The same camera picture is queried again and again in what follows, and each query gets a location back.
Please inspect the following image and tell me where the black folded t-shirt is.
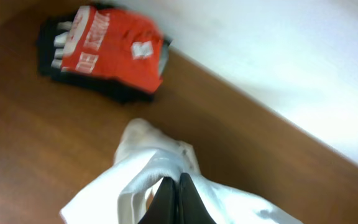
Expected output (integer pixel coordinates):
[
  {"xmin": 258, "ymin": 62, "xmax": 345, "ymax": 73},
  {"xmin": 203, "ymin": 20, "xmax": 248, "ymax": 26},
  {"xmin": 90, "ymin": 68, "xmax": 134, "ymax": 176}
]
[{"xmin": 36, "ymin": 3, "xmax": 156, "ymax": 104}]

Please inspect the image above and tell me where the grey folded garment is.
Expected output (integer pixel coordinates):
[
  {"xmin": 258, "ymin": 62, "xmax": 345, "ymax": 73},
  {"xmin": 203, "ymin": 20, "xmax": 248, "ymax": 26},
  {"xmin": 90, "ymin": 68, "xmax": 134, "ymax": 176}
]
[{"xmin": 158, "ymin": 36, "xmax": 172, "ymax": 77}]

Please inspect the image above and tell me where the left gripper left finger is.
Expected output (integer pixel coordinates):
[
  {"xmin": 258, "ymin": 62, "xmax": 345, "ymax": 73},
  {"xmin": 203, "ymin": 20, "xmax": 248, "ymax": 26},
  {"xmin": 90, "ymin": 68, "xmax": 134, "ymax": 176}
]
[{"xmin": 139, "ymin": 177, "xmax": 176, "ymax": 224}]

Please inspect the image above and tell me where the white t-shirt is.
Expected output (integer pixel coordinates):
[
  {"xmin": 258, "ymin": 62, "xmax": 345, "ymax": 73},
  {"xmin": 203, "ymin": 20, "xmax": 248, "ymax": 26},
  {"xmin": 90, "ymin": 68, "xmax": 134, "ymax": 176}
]
[{"xmin": 60, "ymin": 118, "xmax": 299, "ymax": 224}]

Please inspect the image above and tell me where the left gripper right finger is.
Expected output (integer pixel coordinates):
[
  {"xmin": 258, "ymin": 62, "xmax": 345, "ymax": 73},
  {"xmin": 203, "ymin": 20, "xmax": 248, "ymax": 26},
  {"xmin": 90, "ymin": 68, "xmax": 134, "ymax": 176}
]
[{"xmin": 178, "ymin": 173, "xmax": 216, "ymax": 224}]

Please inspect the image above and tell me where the red folded t-shirt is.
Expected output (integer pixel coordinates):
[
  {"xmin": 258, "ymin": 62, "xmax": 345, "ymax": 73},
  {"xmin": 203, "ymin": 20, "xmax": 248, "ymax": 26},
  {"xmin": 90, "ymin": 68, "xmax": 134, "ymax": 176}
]
[{"xmin": 60, "ymin": 6, "xmax": 164, "ymax": 93}]

